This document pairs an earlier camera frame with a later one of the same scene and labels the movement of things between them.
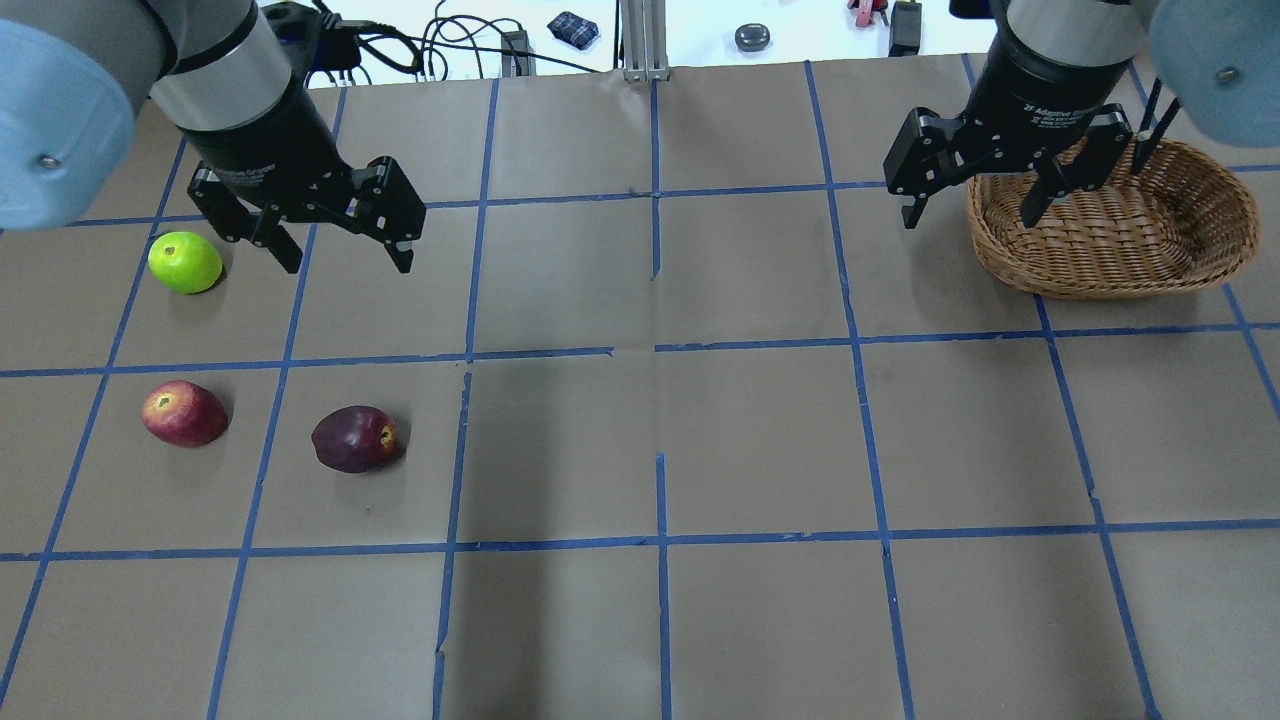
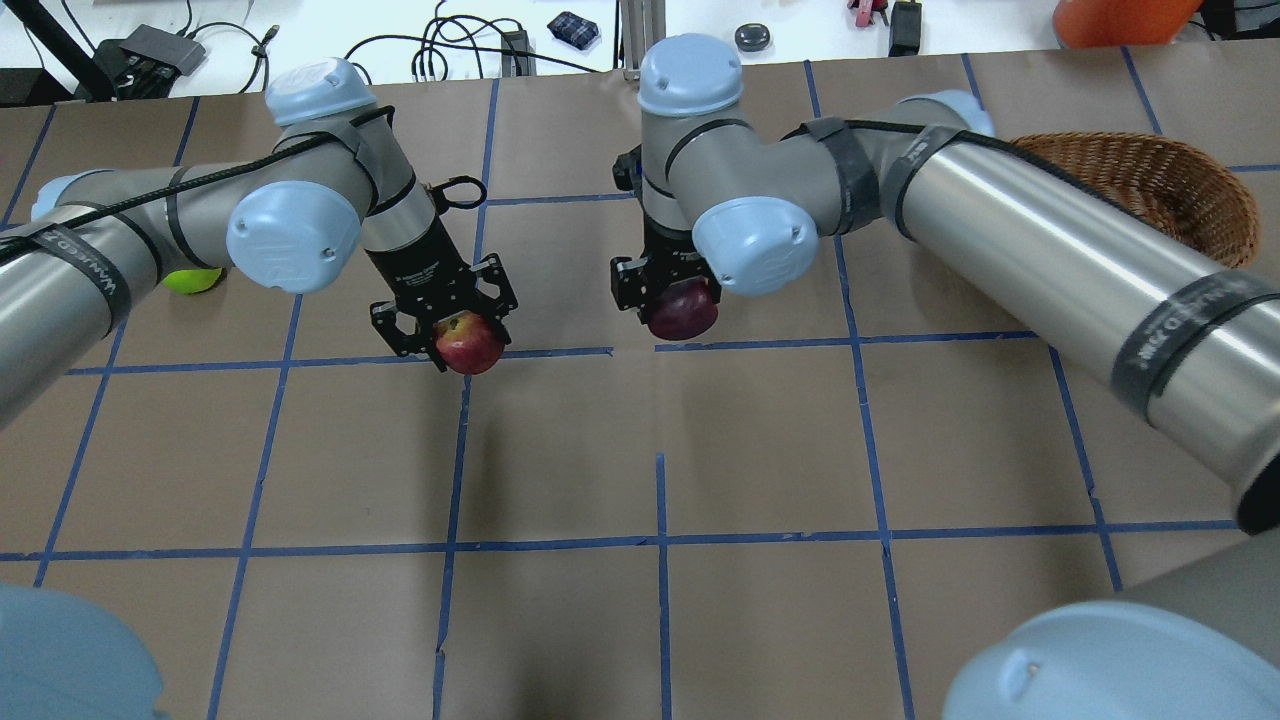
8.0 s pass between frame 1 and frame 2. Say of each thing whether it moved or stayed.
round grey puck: stayed
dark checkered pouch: stayed
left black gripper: moved
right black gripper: moved
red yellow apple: moved
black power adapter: stayed
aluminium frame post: stayed
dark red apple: moved
